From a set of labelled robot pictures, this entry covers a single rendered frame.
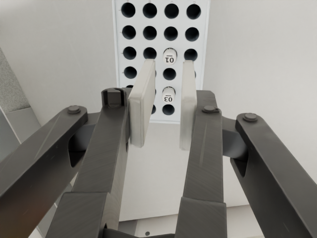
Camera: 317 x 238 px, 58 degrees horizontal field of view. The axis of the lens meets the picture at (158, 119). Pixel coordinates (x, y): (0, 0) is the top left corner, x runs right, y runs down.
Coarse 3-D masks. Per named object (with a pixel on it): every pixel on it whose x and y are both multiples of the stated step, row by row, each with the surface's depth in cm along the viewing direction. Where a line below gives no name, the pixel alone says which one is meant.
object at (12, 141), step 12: (0, 108) 26; (0, 120) 25; (0, 132) 25; (12, 132) 27; (0, 144) 25; (12, 144) 26; (0, 156) 25; (48, 216) 29; (36, 228) 28; (48, 228) 29
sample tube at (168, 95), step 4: (164, 88) 29; (168, 88) 28; (172, 88) 28; (164, 92) 27; (168, 92) 27; (172, 92) 27; (164, 96) 27; (168, 96) 27; (172, 96) 27; (164, 100) 27; (168, 100) 27; (172, 100) 27
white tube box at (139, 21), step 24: (120, 0) 25; (144, 0) 25; (168, 0) 24; (192, 0) 24; (120, 24) 26; (144, 24) 25; (168, 24) 25; (192, 24) 25; (120, 48) 27; (144, 48) 26; (192, 48) 26; (120, 72) 28; (168, 72) 30; (168, 120) 30
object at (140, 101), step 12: (144, 72) 18; (144, 84) 16; (132, 96) 14; (144, 96) 15; (132, 108) 14; (144, 108) 15; (132, 120) 15; (144, 120) 15; (132, 132) 15; (144, 132) 16; (132, 144) 15
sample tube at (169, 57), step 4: (168, 48) 27; (172, 48) 27; (164, 52) 26; (168, 52) 25; (172, 52) 25; (164, 56) 25; (168, 56) 25; (172, 56) 25; (176, 56) 26; (164, 60) 25; (168, 60) 25; (172, 60) 25; (168, 64) 26; (172, 64) 26
